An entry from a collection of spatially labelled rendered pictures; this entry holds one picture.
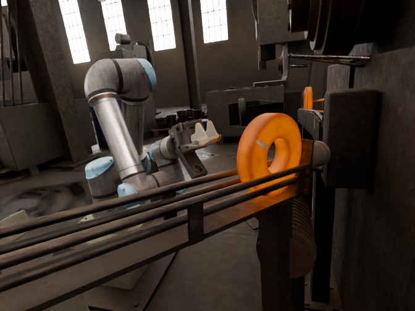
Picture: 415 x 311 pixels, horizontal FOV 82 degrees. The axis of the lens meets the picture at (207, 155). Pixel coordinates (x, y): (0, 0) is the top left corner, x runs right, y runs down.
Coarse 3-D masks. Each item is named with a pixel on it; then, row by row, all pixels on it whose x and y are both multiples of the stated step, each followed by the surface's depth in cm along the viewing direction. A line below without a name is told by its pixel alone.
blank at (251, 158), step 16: (256, 128) 40; (272, 128) 41; (288, 128) 44; (240, 144) 41; (256, 144) 39; (288, 144) 45; (240, 160) 41; (256, 160) 40; (288, 160) 46; (240, 176) 42; (256, 176) 41; (288, 176) 47; (272, 192) 44
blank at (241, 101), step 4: (240, 100) 134; (244, 100) 133; (240, 104) 132; (244, 104) 131; (240, 108) 131; (244, 108) 131; (240, 112) 131; (244, 112) 131; (240, 116) 133; (244, 116) 132; (240, 120) 138; (244, 120) 133; (240, 124) 141; (244, 124) 137
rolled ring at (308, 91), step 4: (308, 88) 141; (304, 92) 149; (308, 92) 139; (304, 96) 150; (308, 96) 138; (304, 100) 152; (308, 100) 138; (304, 104) 152; (308, 104) 138; (304, 108) 152; (308, 108) 139
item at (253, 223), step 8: (232, 104) 144; (248, 104) 147; (256, 104) 149; (264, 104) 122; (272, 104) 123; (280, 104) 125; (232, 112) 145; (248, 112) 120; (256, 112) 121; (264, 112) 123; (272, 112) 124; (280, 112) 126; (232, 120) 146; (248, 120) 121; (256, 216) 149; (248, 224) 146; (256, 224) 144
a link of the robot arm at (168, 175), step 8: (160, 168) 79; (168, 168) 78; (176, 168) 79; (160, 176) 76; (168, 176) 77; (176, 176) 79; (184, 176) 83; (160, 184) 75; (168, 184) 77; (176, 192) 79
